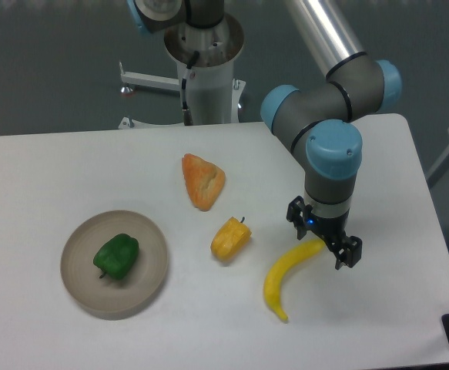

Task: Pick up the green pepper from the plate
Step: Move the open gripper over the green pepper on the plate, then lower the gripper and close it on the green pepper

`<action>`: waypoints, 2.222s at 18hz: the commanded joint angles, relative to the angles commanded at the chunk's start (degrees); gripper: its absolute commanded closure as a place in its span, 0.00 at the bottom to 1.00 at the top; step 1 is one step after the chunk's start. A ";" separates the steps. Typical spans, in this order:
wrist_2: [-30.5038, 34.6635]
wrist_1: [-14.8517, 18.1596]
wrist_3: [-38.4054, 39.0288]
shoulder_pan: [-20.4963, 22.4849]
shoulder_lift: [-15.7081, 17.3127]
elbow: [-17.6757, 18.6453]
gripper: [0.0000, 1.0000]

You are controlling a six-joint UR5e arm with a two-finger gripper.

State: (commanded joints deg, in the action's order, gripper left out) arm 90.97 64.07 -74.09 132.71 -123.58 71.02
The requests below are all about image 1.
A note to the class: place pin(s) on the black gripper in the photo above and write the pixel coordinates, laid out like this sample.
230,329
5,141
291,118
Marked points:
347,250

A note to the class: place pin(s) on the green bell pepper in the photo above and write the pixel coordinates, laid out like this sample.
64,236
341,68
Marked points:
117,256

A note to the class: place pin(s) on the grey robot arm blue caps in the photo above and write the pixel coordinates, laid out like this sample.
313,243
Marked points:
316,127

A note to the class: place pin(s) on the yellow bell pepper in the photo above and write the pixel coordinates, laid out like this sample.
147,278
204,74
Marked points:
230,239

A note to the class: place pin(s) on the beige round plate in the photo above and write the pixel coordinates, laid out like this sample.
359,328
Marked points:
108,298

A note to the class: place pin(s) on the yellow banana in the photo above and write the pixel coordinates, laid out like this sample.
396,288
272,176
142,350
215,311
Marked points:
273,282

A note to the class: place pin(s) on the orange bread slice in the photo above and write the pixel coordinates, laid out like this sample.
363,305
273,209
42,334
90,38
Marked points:
204,181

